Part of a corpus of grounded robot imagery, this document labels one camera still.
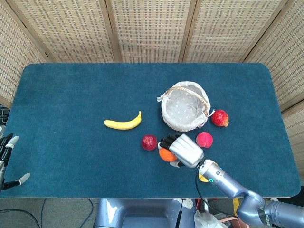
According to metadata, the blue felt table mat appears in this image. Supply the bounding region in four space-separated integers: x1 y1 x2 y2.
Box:
0 62 302 199

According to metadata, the red pomegranate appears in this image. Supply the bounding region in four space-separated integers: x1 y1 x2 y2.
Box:
211 109 230 128

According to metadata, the dark red apple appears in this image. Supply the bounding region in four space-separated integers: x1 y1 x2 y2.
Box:
141 134 158 151

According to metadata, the woven folding screen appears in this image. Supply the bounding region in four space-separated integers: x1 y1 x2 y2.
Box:
0 0 304 186

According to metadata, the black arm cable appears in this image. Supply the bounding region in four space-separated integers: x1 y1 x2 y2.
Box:
195 164 239 218

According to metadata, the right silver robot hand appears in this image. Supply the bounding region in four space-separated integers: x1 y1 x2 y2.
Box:
158 133 205 169

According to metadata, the silver robot base column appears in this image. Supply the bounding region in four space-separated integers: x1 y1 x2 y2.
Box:
94 198 198 228

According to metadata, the yellow banana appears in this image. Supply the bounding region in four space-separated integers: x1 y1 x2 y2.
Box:
104 111 143 130

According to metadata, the white plastic bag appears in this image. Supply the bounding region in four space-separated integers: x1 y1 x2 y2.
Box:
193 209 224 228

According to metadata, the pink red peach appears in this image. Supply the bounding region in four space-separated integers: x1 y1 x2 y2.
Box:
196 132 213 149

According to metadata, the orange fruit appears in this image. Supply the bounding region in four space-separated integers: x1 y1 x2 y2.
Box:
159 148 178 162

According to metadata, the black floor cable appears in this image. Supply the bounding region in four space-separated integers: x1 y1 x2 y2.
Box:
0 208 41 228

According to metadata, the white lined wicker basket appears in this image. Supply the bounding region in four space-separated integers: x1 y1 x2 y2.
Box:
156 81 216 131

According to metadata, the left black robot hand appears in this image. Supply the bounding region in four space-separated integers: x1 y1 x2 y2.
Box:
0 133 31 190

